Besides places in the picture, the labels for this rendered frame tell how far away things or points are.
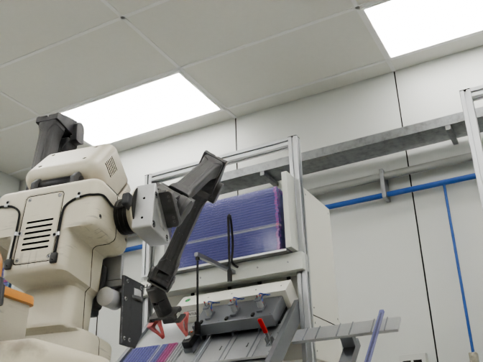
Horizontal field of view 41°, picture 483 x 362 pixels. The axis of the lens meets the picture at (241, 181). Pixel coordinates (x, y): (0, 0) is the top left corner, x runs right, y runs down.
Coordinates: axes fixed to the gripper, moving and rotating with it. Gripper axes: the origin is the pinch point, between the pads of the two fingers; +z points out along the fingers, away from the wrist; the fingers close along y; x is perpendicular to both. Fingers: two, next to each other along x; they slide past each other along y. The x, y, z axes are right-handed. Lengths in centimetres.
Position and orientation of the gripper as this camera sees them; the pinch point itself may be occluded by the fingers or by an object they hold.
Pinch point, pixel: (174, 335)
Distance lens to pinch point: 230.3
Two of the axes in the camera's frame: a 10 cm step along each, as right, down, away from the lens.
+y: -8.8, 1.9, 4.3
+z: 3.3, 9.0, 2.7
